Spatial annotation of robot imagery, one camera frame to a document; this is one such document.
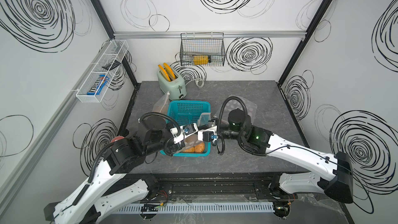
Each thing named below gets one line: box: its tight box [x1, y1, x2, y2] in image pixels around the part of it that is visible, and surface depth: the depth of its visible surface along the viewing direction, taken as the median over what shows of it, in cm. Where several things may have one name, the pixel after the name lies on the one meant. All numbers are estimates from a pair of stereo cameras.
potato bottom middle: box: [182, 146, 195, 153], surface depth 84 cm
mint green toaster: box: [157, 70, 188, 101], surface depth 103 cm
